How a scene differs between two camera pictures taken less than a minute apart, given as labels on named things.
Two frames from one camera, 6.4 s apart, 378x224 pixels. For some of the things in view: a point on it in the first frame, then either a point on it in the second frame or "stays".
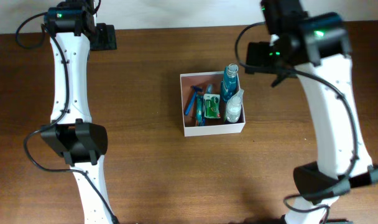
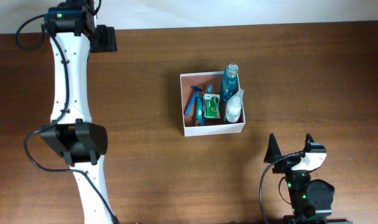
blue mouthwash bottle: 230,81 stays
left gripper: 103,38 stays
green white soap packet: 211,106 stays
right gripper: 258,55 -> 274,152
